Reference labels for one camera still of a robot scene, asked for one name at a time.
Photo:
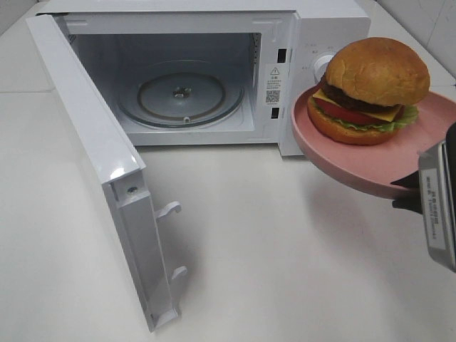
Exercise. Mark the upper white power knob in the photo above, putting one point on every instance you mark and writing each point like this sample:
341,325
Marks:
320,65

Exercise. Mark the white warning label sticker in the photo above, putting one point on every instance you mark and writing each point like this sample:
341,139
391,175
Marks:
274,75

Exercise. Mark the glass microwave turntable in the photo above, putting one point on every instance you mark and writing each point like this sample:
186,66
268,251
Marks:
182,99

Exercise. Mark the burger with lettuce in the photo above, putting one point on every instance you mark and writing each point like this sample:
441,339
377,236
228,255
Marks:
369,92

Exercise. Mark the pink round plate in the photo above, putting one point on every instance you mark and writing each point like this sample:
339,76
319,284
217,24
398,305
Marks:
373,169

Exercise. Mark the white microwave door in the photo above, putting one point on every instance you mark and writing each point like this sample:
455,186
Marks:
119,169

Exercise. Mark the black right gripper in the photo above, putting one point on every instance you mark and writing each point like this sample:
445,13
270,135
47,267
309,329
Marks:
412,181

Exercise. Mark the white microwave oven body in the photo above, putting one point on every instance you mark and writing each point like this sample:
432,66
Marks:
121,42

